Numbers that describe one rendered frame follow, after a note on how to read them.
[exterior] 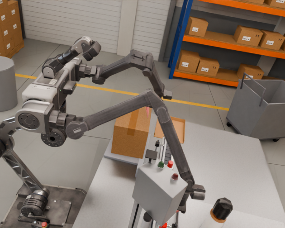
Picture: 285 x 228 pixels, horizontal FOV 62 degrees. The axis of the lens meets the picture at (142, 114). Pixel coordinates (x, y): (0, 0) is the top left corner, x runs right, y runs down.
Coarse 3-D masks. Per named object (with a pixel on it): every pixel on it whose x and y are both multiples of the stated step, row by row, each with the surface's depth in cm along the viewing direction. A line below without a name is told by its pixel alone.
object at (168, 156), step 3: (165, 138) 195; (168, 147) 187; (162, 150) 184; (168, 150) 185; (162, 153) 181; (165, 153) 181; (168, 153) 182; (162, 156) 178; (165, 156) 179; (168, 156) 179; (165, 159) 176; (168, 159) 177; (165, 162) 174; (156, 222) 135
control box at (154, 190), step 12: (144, 168) 88; (156, 168) 89; (168, 168) 90; (144, 180) 88; (156, 180) 85; (168, 180) 86; (180, 180) 86; (144, 192) 91; (156, 192) 85; (168, 192) 81; (180, 192) 83; (144, 204) 94; (156, 204) 88; (168, 204) 83; (156, 216) 91; (168, 216) 90
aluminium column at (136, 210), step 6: (150, 150) 93; (150, 156) 90; (156, 156) 91; (144, 162) 91; (138, 204) 109; (132, 210) 111; (138, 210) 110; (132, 216) 114; (138, 216) 113; (132, 222) 116
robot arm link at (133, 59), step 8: (128, 56) 122; (136, 56) 120; (144, 56) 121; (152, 56) 124; (112, 64) 133; (120, 64) 126; (128, 64) 122; (136, 64) 119; (144, 64) 120; (104, 72) 139; (112, 72) 136; (96, 80) 145; (104, 80) 144
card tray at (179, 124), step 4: (172, 120) 225; (176, 120) 225; (180, 120) 224; (184, 120) 224; (156, 124) 210; (176, 124) 221; (180, 124) 222; (184, 124) 221; (156, 128) 211; (160, 128) 212; (176, 128) 216; (180, 128) 217; (184, 128) 214; (156, 132) 207; (160, 132) 208; (176, 132) 212; (180, 132) 213; (184, 132) 209; (156, 136) 203; (160, 136) 204; (164, 136) 204; (180, 136) 208; (184, 136) 203; (180, 140) 204; (184, 140) 199
